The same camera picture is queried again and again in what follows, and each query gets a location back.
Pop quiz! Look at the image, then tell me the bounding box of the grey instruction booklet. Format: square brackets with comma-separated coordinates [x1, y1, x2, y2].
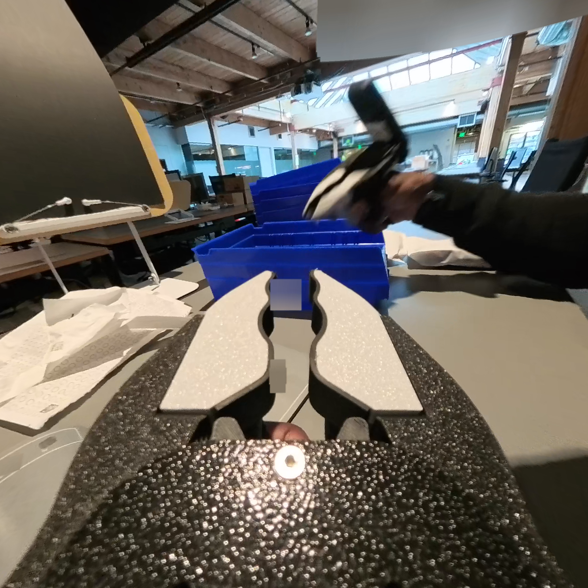
[0, 426, 87, 490]

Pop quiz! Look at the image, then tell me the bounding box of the wooden office table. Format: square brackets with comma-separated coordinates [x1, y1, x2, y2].
[59, 203, 252, 245]

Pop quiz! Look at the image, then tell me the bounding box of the crumpled white wrapper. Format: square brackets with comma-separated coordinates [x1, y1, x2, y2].
[383, 229, 493, 273]

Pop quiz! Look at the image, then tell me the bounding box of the person's right hand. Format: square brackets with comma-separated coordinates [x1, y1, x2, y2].
[360, 171, 437, 234]

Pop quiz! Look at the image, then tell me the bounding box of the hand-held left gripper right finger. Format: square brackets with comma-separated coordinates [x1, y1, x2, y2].
[309, 269, 424, 417]

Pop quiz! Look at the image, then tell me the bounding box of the brown cardboard box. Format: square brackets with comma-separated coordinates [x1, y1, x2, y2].
[215, 175, 261, 206]

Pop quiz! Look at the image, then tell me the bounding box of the grey desk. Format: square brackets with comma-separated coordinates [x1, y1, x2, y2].
[0, 257, 588, 588]

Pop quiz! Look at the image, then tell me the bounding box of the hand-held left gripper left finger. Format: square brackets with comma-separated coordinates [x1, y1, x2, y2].
[158, 269, 275, 415]

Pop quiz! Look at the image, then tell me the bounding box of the yellow-rimmed black case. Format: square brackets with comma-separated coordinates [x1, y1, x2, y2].
[0, 0, 199, 299]

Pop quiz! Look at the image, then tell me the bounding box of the large crumpled white paper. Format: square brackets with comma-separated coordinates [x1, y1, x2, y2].
[0, 284, 194, 432]

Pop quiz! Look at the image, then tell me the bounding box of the stack of blue storage bins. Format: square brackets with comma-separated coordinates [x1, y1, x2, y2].
[192, 157, 392, 307]

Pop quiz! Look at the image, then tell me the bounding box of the wooden column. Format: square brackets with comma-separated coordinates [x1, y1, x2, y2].
[477, 31, 528, 160]

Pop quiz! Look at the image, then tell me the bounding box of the person's right forearm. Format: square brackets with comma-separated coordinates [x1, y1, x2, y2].
[413, 176, 588, 291]

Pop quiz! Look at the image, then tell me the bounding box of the black office chair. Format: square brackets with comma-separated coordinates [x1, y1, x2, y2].
[521, 137, 588, 194]

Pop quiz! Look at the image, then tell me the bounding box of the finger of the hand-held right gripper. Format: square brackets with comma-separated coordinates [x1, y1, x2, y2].
[327, 146, 401, 179]
[302, 171, 369, 220]

